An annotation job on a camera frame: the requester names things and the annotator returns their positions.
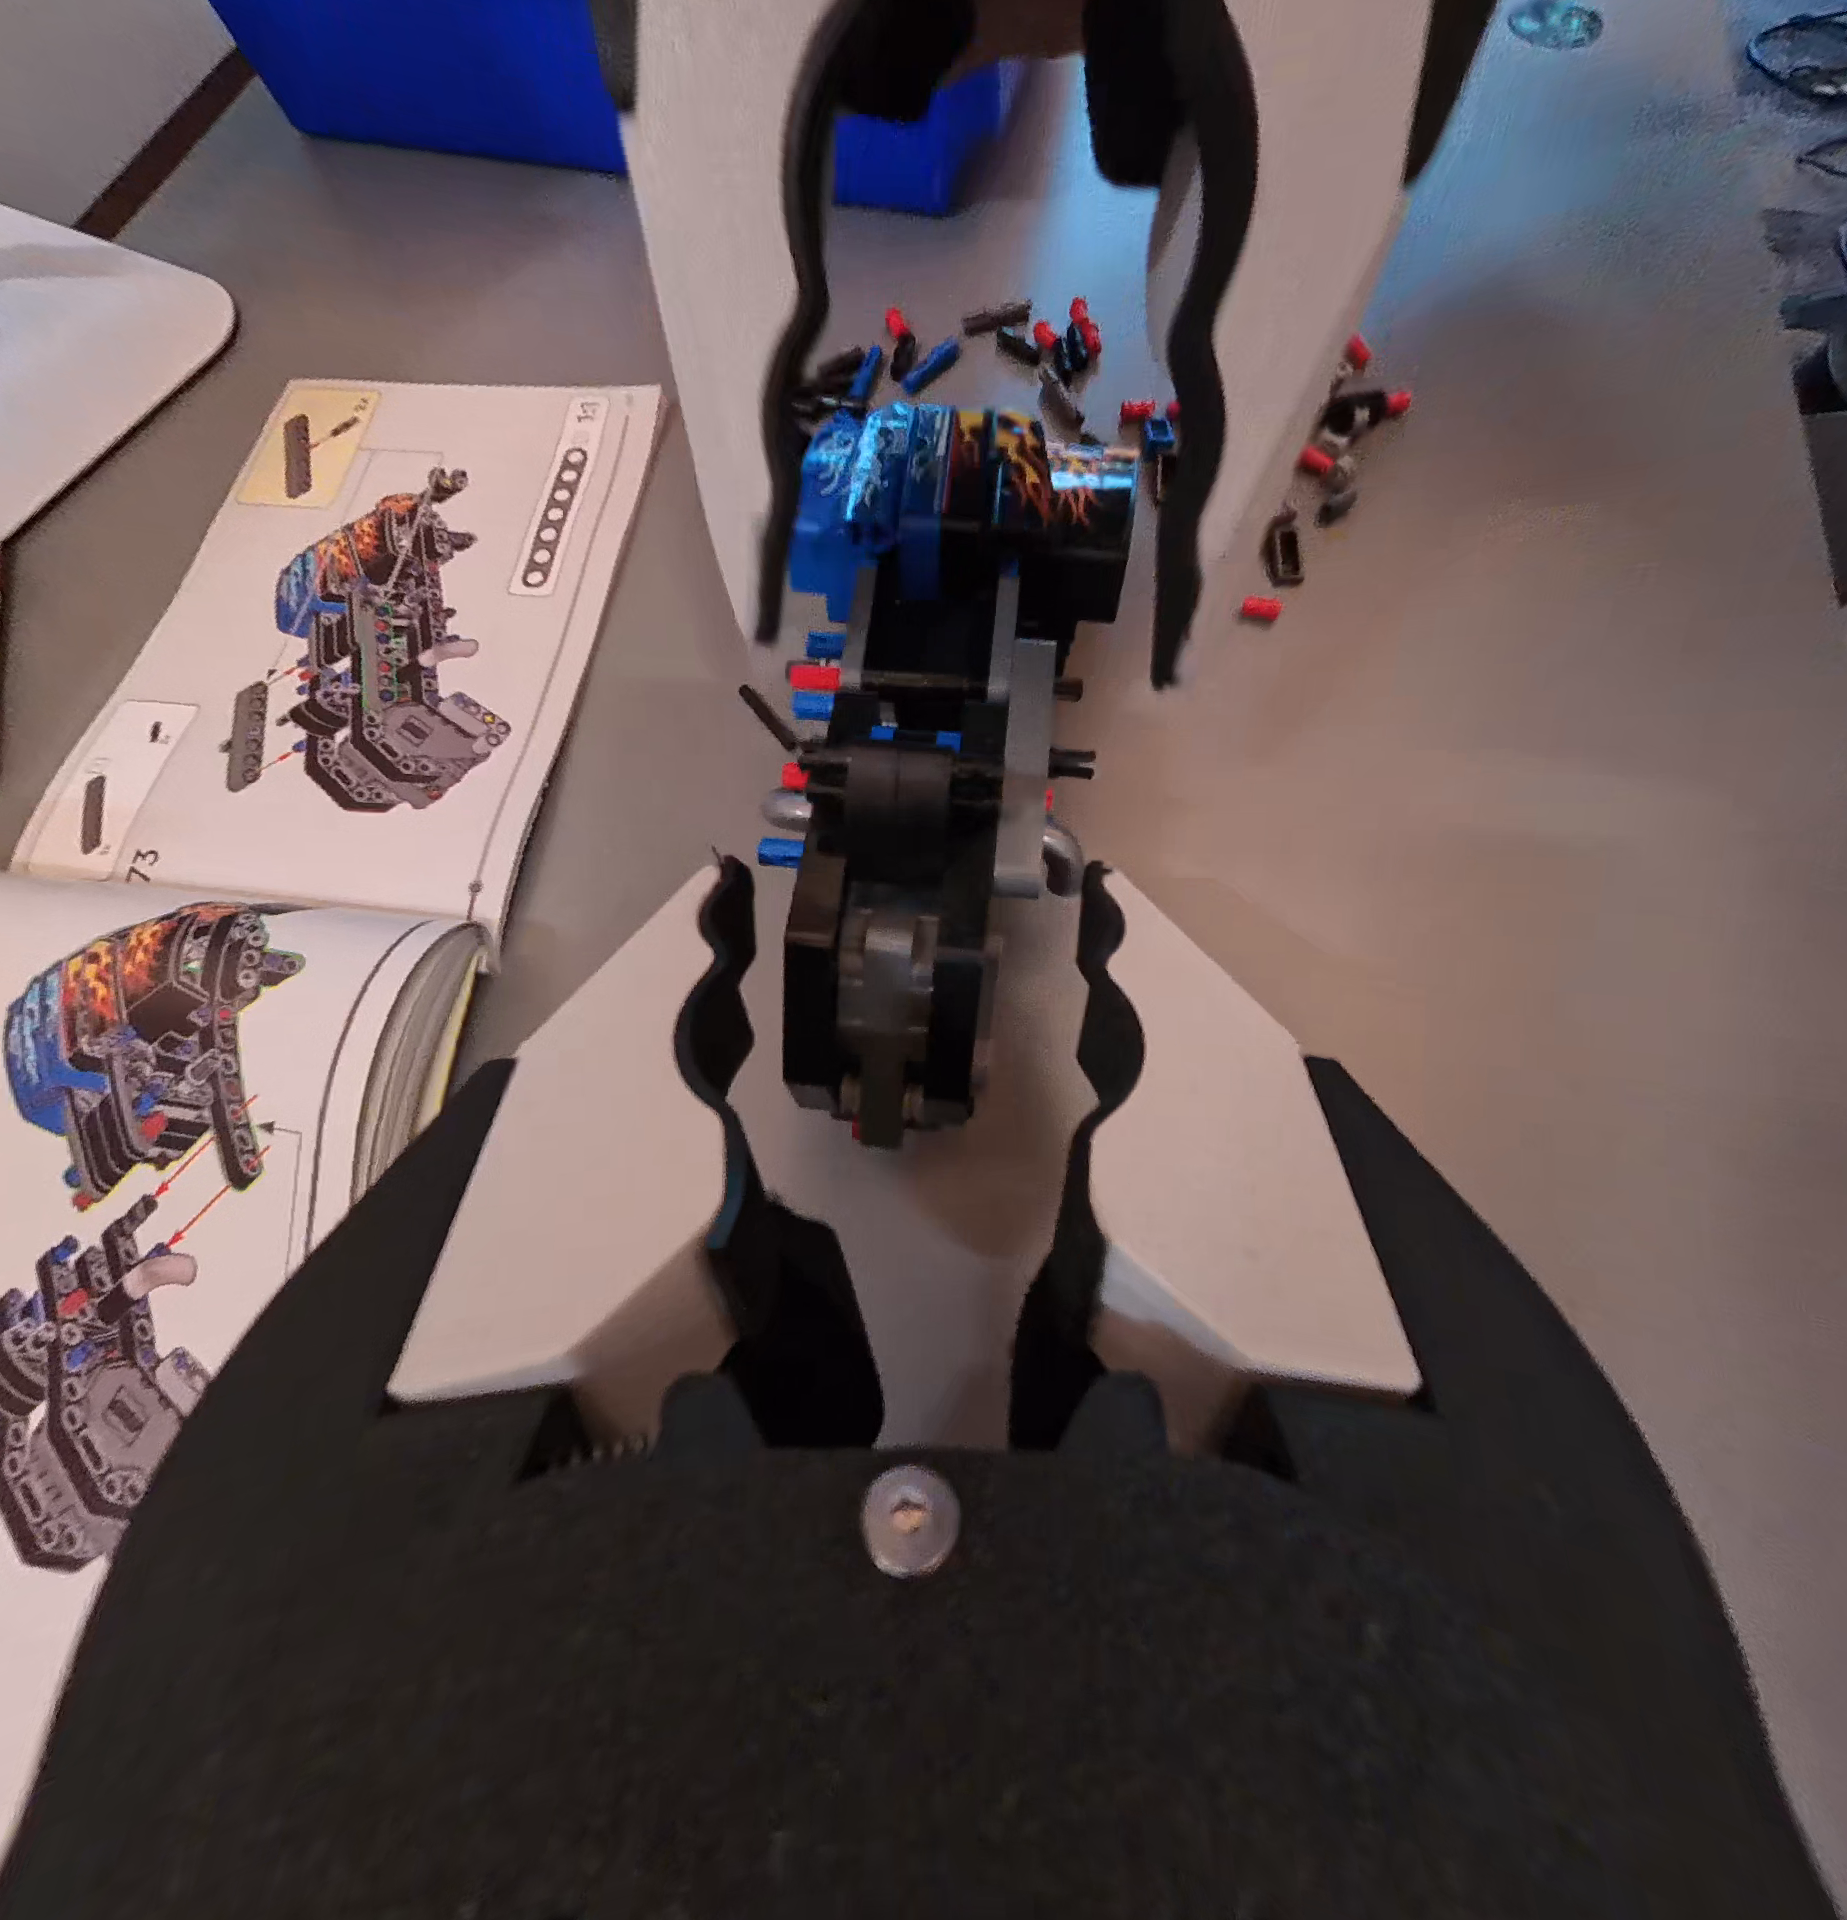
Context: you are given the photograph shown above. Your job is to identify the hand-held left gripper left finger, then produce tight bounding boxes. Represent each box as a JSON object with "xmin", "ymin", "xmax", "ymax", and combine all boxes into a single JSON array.
[{"xmin": 389, "ymin": 857, "xmax": 883, "ymax": 1448}]

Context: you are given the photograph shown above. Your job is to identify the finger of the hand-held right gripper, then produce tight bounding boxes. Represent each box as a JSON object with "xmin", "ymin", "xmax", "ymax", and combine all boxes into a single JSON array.
[
  {"xmin": 1145, "ymin": 0, "xmax": 1443, "ymax": 691},
  {"xmin": 625, "ymin": 0, "xmax": 867, "ymax": 683}
]

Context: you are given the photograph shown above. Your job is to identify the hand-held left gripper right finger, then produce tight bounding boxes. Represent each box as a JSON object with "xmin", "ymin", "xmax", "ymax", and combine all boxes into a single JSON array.
[{"xmin": 1013, "ymin": 860, "xmax": 1428, "ymax": 1448}]

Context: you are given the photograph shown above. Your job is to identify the blue black flame lego vehicle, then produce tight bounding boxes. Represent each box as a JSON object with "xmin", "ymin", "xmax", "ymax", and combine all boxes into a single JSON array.
[{"xmin": 740, "ymin": 395, "xmax": 1152, "ymax": 1154}]

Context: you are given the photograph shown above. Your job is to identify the scattered small lego pieces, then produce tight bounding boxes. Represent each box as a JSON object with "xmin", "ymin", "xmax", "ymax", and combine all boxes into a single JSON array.
[{"xmin": 788, "ymin": 298, "xmax": 1417, "ymax": 623}]

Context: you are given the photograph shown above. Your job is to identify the lego instruction booklet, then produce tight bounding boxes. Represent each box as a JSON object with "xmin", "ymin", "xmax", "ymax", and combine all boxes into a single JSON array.
[{"xmin": 0, "ymin": 379, "xmax": 665, "ymax": 1907}]

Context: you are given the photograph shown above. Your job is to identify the blue plastic bin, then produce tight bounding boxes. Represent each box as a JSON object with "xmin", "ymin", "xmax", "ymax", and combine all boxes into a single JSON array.
[{"xmin": 209, "ymin": 0, "xmax": 1017, "ymax": 210}]

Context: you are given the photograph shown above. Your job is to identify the white plastic tray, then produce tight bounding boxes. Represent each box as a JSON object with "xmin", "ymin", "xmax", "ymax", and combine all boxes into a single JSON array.
[{"xmin": 0, "ymin": 194, "xmax": 240, "ymax": 528}]

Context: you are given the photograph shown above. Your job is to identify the black cable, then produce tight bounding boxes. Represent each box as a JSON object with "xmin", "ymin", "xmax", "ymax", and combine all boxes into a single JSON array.
[{"xmin": 1745, "ymin": 0, "xmax": 1847, "ymax": 167}]

